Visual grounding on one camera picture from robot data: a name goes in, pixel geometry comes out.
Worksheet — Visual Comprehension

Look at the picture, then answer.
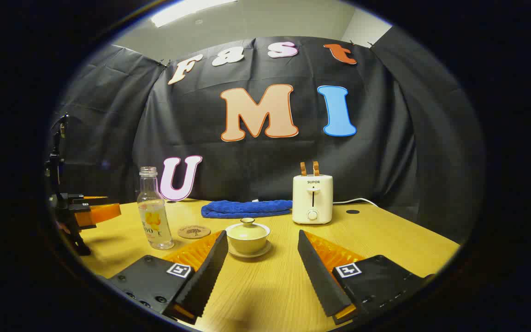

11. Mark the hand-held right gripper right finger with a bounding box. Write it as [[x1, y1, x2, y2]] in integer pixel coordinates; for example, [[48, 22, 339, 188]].
[[297, 229, 434, 326]]

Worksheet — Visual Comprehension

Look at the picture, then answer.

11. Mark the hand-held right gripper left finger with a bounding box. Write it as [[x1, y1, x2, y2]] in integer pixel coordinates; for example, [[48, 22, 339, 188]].
[[108, 230, 229, 326]]

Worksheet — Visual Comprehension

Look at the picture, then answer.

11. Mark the round cork coaster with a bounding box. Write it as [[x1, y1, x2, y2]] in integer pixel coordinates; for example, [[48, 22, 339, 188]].
[[177, 225, 212, 239]]

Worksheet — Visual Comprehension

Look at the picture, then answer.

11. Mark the clear glass water bottle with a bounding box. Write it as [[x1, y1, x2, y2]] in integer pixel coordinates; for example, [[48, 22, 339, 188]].
[[136, 166, 175, 250]]

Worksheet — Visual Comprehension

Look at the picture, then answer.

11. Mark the cream ceramic teacup lid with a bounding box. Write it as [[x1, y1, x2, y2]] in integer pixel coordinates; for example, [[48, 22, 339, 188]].
[[225, 218, 271, 240]]

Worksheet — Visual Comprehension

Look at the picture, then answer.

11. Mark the cream ceramic saucer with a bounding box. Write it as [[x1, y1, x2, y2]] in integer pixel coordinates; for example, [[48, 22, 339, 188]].
[[227, 241, 273, 259]]

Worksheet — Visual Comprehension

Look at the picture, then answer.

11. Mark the cream toaster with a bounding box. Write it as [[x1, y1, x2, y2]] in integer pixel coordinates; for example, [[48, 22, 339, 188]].
[[292, 174, 334, 225]]

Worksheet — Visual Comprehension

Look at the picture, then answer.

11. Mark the blue towel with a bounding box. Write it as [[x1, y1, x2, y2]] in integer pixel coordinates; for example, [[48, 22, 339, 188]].
[[201, 199, 293, 219]]

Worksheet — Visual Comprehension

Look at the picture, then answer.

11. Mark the black backdrop cloth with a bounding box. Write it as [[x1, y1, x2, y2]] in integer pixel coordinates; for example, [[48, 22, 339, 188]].
[[47, 25, 486, 245]]

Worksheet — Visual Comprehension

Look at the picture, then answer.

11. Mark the white power cable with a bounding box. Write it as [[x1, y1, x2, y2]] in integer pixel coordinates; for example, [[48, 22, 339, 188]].
[[333, 198, 379, 208]]

